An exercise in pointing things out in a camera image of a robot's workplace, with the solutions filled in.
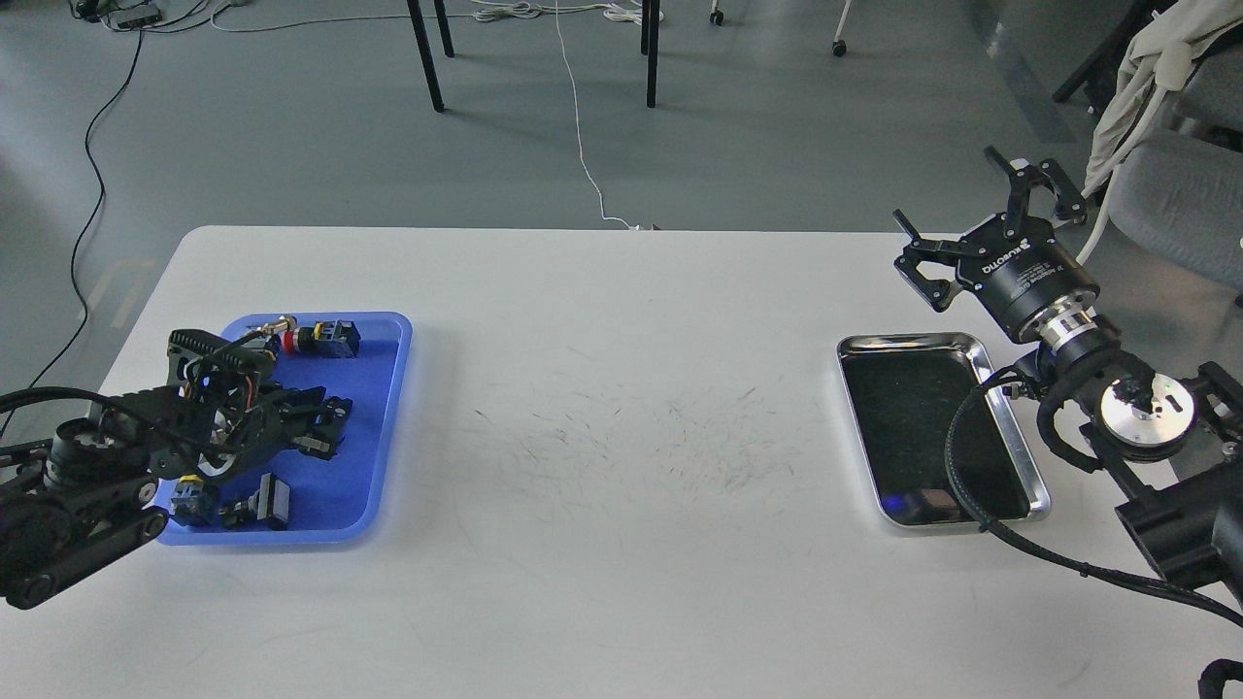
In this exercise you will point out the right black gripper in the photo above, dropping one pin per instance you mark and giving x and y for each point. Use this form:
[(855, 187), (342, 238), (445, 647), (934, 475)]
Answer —
[(1031, 286)]

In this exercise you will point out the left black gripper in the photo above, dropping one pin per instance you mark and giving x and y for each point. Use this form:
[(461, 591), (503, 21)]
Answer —
[(225, 403)]

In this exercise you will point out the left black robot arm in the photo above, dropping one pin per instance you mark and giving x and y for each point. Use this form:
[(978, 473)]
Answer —
[(108, 483)]

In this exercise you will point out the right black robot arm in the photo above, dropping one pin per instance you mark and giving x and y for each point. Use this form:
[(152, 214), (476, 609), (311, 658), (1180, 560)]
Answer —
[(1101, 408)]

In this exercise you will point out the blue plastic tray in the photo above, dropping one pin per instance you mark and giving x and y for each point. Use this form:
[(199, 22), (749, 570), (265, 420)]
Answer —
[(333, 500)]

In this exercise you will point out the silver metal tray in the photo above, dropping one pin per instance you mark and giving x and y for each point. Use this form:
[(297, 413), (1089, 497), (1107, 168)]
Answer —
[(903, 391)]

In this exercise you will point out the grey office chair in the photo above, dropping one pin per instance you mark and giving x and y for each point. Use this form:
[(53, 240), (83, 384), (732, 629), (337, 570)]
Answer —
[(1179, 193)]

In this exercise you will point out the beige cloth on chair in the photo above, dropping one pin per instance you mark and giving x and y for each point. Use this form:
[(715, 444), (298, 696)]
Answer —
[(1158, 62)]

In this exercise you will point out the black table leg right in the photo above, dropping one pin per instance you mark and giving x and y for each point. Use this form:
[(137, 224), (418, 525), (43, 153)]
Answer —
[(650, 18)]

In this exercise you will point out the black table leg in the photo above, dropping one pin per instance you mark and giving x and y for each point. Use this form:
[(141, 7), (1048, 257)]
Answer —
[(430, 75), (650, 18)]

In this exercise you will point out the red button black switch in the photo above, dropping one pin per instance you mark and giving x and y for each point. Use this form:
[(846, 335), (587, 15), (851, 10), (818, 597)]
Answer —
[(329, 339)]

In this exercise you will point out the black square switch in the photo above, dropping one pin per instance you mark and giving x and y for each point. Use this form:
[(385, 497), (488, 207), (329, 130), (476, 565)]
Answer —
[(269, 505)]

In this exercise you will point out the yellow push button switch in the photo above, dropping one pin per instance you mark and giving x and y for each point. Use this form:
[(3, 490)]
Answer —
[(194, 503)]

